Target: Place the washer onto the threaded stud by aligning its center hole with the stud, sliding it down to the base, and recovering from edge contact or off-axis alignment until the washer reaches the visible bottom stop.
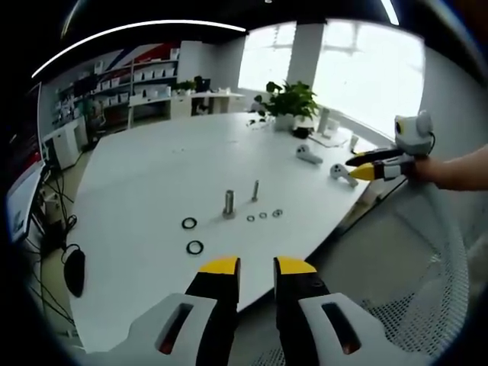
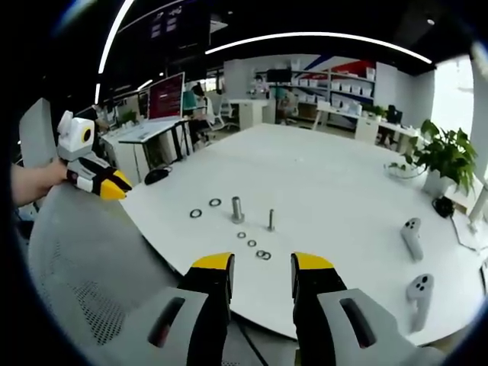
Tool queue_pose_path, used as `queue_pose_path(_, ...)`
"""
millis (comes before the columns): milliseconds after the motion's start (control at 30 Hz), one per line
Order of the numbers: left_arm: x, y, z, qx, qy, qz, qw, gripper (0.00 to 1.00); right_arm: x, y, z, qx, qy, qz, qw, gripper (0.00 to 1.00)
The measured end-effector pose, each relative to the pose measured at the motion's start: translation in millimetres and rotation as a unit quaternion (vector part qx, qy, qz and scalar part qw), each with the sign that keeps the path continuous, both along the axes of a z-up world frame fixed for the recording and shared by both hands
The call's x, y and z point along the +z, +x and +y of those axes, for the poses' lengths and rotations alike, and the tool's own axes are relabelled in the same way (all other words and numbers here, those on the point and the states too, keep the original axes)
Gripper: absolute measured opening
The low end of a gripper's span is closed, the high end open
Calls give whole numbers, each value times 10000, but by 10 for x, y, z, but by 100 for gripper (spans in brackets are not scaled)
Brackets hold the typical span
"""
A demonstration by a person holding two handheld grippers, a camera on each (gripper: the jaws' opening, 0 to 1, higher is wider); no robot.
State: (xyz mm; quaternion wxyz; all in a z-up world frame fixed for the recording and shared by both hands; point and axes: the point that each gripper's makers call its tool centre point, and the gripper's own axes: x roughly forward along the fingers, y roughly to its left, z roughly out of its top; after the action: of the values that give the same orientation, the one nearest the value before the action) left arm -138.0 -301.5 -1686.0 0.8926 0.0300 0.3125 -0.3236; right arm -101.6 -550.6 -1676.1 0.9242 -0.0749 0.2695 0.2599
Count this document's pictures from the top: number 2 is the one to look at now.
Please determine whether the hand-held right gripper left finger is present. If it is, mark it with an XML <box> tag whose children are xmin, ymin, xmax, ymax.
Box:
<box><xmin>125</xmin><ymin>251</ymin><xmax>236</xmax><ymax>366</ymax></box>

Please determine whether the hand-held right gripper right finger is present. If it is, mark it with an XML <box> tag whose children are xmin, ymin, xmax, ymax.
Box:
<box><xmin>290</xmin><ymin>251</ymin><xmax>447</xmax><ymax>366</ymax></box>

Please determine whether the thick threaded metal stud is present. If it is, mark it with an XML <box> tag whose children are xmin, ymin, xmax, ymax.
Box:
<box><xmin>230</xmin><ymin>195</ymin><xmax>246</xmax><ymax>225</ymax></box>

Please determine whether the person's left hand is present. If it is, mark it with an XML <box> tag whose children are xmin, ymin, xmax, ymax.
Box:
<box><xmin>39</xmin><ymin>159</ymin><xmax>72</xmax><ymax>191</ymax></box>

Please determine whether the grey chair backrest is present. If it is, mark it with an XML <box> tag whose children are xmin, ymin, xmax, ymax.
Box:
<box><xmin>18</xmin><ymin>97</ymin><xmax>59</xmax><ymax>169</ymax></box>

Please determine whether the black computer mouse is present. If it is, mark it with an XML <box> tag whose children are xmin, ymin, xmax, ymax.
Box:
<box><xmin>144</xmin><ymin>168</ymin><xmax>171</xmax><ymax>185</ymax></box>

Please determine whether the white office desk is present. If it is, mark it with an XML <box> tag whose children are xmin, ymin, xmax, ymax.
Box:
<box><xmin>99</xmin><ymin>117</ymin><xmax>194</xmax><ymax>183</ymax></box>

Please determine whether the grey mesh office chair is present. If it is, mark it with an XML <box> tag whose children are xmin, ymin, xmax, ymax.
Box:
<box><xmin>27</xmin><ymin>181</ymin><xmax>188</xmax><ymax>366</ymax></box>

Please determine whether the grey handheld controller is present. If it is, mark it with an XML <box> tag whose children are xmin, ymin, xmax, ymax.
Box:
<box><xmin>405</xmin><ymin>273</ymin><xmax>435</xmax><ymax>332</ymax></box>
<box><xmin>400</xmin><ymin>217</ymin><xmax>425</xmax><ymax>262</ymax></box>

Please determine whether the red screen monitor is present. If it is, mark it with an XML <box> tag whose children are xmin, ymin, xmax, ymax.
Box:
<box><xmin>146</xmin><ymin>71</ymin><xmax>187</xmax><ymax>122</ymax></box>

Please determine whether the clear glass bowl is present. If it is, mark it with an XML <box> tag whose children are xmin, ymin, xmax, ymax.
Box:
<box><xmin>383</xmin><ymin>160</ymin><xmax>427</xmax><ymax>181</ymax></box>

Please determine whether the green potted plant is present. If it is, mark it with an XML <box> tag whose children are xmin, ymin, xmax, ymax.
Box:
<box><xmin>388</xmin><ymin>118</ymin><xmax>480</xmax><ymax>198</ymax></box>

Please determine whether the white storage shelf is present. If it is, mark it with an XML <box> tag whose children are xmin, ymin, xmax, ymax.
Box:
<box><xmin>290</xmin><ymin>59</ymin><xmax>377</xmax><ymax>129</ymax></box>

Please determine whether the thin white cable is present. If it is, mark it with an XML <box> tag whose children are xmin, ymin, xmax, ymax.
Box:
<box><xmin>449</xmin><ymin>215</ymin><xmax>488</xmax><ymax>253</ymax></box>

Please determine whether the coiled black cable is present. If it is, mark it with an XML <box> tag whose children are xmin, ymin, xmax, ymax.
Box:
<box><xmin>432</xmin><ymin>196</ymin><xmax>456</xmax><ymax>219</ymax></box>

